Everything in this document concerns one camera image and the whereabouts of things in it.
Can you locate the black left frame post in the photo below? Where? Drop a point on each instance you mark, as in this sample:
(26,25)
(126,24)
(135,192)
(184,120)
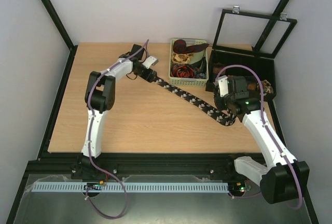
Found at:
(58,23)

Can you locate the brown patterned rolled tie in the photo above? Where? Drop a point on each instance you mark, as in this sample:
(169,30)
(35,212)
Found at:
(267,87)

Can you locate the beige patterned tie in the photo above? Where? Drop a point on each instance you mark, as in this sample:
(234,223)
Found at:
(181,58)

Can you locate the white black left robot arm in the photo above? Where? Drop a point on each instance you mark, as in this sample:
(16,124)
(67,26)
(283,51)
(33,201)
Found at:
(101,89)

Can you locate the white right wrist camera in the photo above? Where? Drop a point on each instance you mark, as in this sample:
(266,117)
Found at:
(222,85)

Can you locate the light green plastic basket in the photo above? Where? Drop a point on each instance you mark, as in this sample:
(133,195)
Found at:
(197,56)

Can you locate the black frame post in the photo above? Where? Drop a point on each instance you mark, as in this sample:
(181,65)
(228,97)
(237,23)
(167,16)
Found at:
(58,23)
(281,11)

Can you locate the light blue slotted cable duct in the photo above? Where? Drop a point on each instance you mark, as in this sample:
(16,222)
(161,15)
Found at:
(131,187)

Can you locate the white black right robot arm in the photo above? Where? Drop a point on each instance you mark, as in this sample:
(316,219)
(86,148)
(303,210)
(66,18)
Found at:
(283,177)

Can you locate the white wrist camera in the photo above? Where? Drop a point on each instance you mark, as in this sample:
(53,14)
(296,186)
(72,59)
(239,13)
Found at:
(222,85)
(150,61)

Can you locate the red navy striped tie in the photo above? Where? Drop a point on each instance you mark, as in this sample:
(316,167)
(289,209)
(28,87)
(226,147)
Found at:
(182,71)

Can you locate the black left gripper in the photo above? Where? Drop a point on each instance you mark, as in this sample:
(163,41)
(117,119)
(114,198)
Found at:
(151,75)

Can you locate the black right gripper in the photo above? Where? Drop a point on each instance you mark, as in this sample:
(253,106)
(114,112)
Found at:
(221,103)

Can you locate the black right frame post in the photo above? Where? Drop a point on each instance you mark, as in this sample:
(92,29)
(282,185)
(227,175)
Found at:
(281,11)

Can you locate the black white floral tie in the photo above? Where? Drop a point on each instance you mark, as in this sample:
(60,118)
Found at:
(224,117)

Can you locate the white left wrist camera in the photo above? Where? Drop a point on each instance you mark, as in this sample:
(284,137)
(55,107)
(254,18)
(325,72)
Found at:
(150,61)

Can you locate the dark red rolled tie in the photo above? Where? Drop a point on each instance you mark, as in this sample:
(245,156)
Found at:
(180,47)

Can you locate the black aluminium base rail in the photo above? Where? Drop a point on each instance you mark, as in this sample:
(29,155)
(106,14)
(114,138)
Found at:
(216,166)

